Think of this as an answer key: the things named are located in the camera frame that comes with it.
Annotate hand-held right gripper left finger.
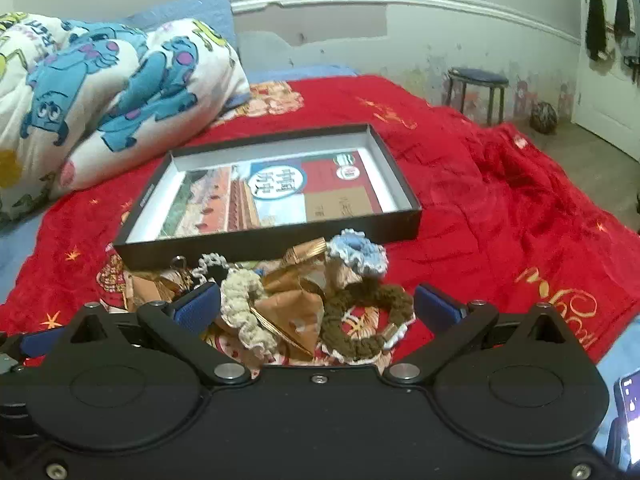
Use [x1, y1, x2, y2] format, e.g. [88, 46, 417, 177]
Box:
[65, 282, 251, 386]

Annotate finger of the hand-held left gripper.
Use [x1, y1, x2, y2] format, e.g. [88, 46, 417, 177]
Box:
[0, 327, 66, 361]

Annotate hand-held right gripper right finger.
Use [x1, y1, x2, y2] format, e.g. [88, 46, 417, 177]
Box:
[382, 284, 571, 386]

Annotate brown snack packet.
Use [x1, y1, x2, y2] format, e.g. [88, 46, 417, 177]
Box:
[256, 284, 327, 359]
[264, 259, 327, 292]
[124, 269, 192, 312]

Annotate brown scrunchie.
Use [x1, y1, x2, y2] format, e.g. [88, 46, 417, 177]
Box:
[320, 282, 416, 363]

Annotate shallow black box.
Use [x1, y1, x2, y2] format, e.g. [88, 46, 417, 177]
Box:
[114, 123, 423, 273]

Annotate black and white scrunchie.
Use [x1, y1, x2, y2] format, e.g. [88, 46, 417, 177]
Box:
[192, 252, 231, 286]

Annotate cream scrunchie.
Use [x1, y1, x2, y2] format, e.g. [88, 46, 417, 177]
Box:
[220, 269, 278, 361]

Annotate blue and white scrunchie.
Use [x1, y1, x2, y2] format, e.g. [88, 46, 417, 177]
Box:
[325, 229, 390, 278]

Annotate gold hair clip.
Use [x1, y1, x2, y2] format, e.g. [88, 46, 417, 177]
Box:
[282, 239, 329, 266]

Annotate red blanket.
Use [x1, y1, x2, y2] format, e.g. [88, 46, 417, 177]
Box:
[0, 74, 640, 376]

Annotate printed book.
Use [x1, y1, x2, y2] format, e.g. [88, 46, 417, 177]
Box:
[159, 149, 383, 241]

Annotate patterned ball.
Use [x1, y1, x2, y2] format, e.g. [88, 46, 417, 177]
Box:
[530, 101, 559, 135]

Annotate smartphone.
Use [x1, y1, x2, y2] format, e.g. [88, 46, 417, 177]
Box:
[607, 367, 640, 471]

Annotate cartoon printed quilt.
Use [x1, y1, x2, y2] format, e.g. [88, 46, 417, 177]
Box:
[0, 10, 251, 226]

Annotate blue round stool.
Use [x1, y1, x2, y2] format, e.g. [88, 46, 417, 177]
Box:
[446, 67, 510, 127]

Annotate white door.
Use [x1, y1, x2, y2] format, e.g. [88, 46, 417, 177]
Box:
[570, 0, 640, 161]

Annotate blue headboard cushion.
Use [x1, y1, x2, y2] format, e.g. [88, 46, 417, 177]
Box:
[112, 0, 238, 47]

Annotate hanging dark clothes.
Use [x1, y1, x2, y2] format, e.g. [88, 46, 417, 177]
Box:
[582, 0, 640, 83]

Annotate metal key ring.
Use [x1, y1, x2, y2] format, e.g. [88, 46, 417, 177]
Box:
[170, 255, 194, 292]

